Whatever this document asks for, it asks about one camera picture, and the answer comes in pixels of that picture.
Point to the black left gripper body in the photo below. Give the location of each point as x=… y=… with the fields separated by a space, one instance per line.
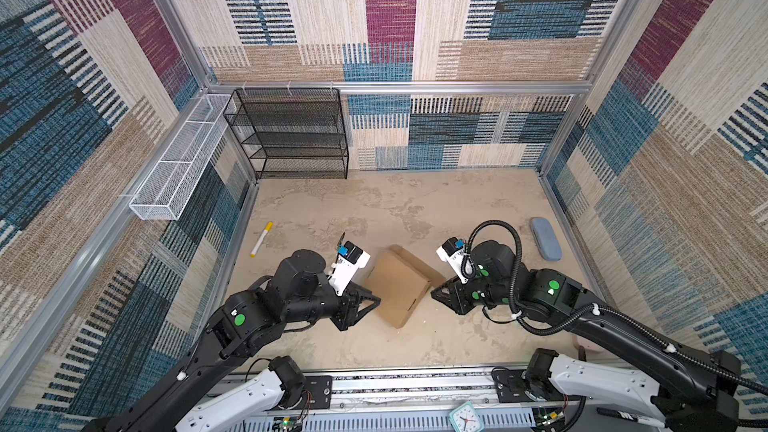
x=345 y=313

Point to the white wire mesh basket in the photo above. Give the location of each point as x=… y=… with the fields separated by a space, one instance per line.
x=166 y=191

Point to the small teal alarm clock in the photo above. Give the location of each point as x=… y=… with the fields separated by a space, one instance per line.
x=465 y=418

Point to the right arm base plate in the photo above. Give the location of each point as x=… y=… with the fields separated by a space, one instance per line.
x=511 y=387

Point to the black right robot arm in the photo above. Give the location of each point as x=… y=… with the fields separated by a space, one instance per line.
x=684 y=388

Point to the black wire shelf rack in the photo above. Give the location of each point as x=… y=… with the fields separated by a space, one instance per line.
x=291 y=133

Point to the blue-grey glasses case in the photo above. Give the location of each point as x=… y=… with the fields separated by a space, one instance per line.
x=546 y=239

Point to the brown cardboard box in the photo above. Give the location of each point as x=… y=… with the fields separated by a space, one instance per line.
x=401 y=280

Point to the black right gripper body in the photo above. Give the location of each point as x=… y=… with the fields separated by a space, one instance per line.
x=476 y=292

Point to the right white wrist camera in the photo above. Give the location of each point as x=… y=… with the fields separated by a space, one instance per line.
x=453 y=252

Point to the black marker pen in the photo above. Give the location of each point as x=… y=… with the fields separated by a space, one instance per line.
x=631 y=417

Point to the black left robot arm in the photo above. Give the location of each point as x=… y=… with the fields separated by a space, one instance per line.
x=299 y=291

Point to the pink flat case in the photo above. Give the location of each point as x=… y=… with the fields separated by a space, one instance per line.
x=589 y=346

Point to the yellow-capped white marker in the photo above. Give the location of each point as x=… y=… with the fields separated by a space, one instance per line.
x=261 y=239

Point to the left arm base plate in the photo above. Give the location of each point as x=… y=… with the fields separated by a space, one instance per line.
x=316 y=395

